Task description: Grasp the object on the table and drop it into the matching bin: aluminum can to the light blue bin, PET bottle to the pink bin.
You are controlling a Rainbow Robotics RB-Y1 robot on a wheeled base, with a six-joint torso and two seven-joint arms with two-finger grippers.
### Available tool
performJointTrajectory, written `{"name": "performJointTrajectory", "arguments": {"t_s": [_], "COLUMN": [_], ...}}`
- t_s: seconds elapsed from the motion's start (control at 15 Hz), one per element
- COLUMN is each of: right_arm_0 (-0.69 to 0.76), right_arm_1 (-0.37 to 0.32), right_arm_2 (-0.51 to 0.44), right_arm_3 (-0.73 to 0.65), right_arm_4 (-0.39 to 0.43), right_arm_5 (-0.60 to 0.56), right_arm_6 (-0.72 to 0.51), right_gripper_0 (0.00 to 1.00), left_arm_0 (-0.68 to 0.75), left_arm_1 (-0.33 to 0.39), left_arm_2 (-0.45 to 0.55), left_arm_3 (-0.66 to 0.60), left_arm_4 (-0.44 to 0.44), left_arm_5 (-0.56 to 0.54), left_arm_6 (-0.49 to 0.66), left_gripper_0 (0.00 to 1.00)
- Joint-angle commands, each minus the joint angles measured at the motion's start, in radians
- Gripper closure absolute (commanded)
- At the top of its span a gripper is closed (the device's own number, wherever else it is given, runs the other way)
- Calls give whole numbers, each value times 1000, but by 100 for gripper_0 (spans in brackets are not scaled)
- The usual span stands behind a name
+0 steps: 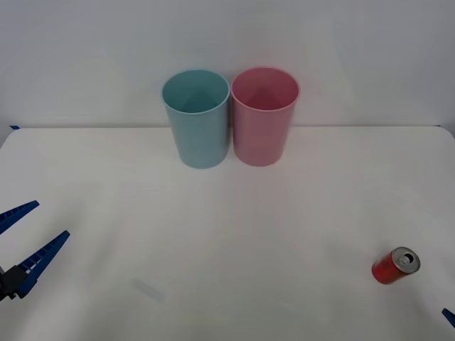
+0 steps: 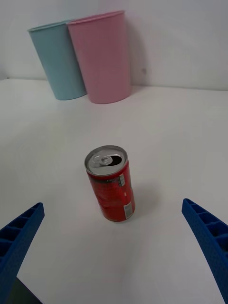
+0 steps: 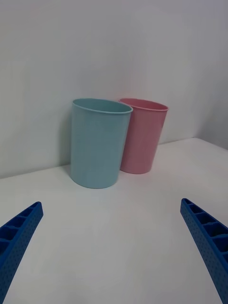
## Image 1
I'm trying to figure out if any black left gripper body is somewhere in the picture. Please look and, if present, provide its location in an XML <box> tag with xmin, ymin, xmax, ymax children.
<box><xmin>0</xmin><ymin>266</ymin><xmax>19</xmax><ymax>303</ymax></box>

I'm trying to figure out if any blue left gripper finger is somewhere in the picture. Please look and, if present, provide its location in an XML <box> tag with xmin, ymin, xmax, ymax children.
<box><xmin>7</xmin><ymin>230</ymin><xmax>71</xmax><ymax>300</ymax></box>
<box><xmin>0</xmin><ymin>200</ymin><xmax>41</xmax><ymax>236</ymax></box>

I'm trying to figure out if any red drink can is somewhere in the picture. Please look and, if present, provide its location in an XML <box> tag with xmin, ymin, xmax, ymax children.
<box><xmin>371</xmin><ymin>247</ymin><xmax>422</xmax><ymax>286</ymax></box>

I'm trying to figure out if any pale blue plastic bin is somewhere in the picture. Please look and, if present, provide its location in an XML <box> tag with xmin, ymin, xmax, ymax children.
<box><xmin>161</xmin><ymin>68</ymin><xmax>230</xmax><ymax>170</ymax></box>

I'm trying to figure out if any pink plastic bin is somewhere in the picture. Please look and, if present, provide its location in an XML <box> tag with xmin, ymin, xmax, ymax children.
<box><xmin>230</xmin><ymin>66</ymin><xmax>301</xmax><ymax>168</ymax></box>

